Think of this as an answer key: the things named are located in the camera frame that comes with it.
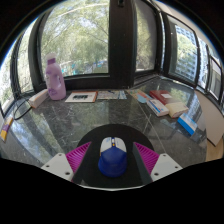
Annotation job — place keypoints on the blue and white box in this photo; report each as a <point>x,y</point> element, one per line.
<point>187,124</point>

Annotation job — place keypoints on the teal printed pamphlet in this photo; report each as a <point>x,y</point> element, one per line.
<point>140,95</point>

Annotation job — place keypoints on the black round mouse pad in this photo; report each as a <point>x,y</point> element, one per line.
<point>115,130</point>

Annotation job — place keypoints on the blue and white computer mouse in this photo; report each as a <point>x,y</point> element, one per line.
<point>112,161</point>

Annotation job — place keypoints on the white and orange carton box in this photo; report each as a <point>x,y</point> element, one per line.
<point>38,98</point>

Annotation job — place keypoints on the purple detergent bottle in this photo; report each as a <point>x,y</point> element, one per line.
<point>56,81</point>

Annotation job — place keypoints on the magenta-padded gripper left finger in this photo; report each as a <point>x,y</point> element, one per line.
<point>77,157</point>

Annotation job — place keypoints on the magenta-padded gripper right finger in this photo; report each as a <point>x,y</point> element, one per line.
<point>147,157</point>

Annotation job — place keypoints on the white booklet with dark picture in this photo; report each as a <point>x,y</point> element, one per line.
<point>81,96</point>

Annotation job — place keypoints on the beige book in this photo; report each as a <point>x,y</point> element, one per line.
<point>177,109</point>

